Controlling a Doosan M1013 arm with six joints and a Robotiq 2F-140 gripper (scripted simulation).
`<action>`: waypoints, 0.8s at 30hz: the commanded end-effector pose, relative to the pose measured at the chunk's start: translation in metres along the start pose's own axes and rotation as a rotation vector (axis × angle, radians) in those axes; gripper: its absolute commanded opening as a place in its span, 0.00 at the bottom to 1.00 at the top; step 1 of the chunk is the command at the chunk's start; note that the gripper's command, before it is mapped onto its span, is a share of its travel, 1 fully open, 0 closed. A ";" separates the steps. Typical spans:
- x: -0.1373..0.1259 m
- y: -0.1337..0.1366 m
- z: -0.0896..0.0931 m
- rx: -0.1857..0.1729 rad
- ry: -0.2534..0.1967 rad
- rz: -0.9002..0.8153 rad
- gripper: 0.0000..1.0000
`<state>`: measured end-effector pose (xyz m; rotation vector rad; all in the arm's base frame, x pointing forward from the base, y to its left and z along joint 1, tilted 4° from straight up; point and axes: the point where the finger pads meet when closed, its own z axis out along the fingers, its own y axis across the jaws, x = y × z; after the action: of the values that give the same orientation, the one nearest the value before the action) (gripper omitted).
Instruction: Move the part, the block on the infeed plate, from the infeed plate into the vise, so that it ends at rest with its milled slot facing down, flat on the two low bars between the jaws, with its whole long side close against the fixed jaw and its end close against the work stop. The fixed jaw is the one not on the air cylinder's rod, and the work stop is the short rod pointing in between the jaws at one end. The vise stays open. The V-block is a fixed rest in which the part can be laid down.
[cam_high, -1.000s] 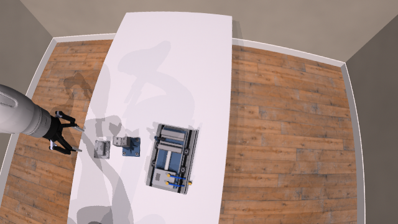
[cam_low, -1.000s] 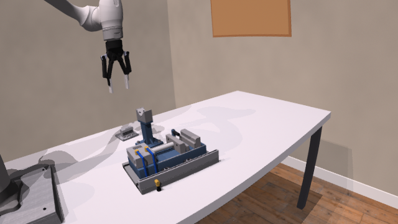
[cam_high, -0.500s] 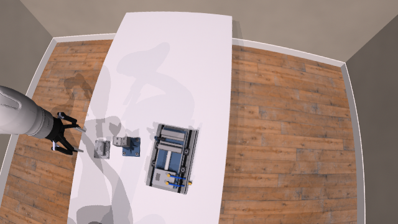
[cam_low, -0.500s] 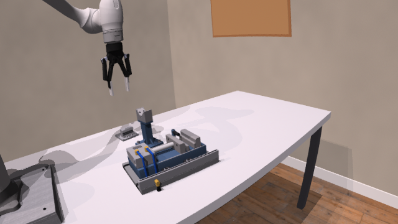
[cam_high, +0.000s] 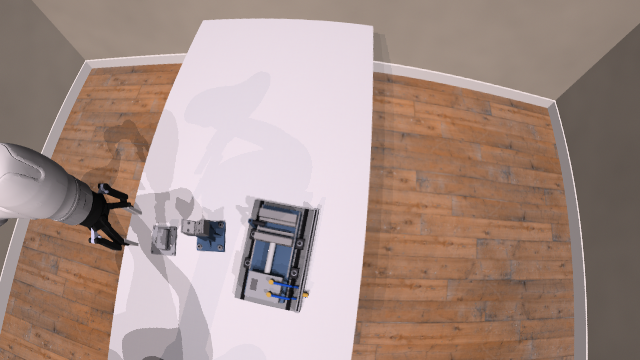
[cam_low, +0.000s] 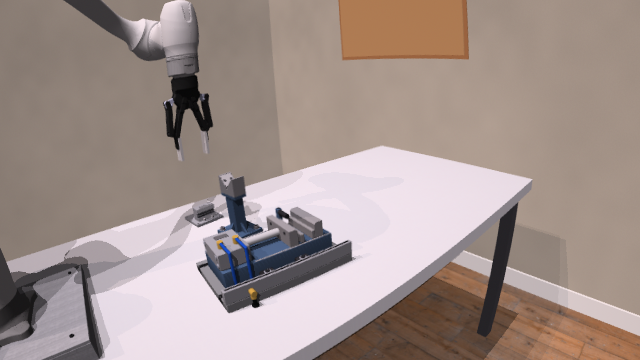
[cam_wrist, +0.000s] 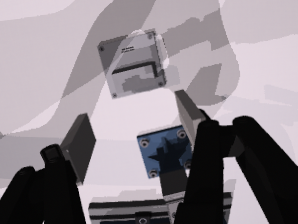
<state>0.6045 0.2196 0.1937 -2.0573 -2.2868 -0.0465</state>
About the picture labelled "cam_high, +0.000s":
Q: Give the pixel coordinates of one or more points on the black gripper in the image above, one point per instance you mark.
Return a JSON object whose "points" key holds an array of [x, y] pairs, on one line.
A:
{"points": [[96, 220]]}

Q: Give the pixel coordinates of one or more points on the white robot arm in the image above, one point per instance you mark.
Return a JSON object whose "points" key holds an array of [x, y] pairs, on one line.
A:
{"points": [[33, 186]]}

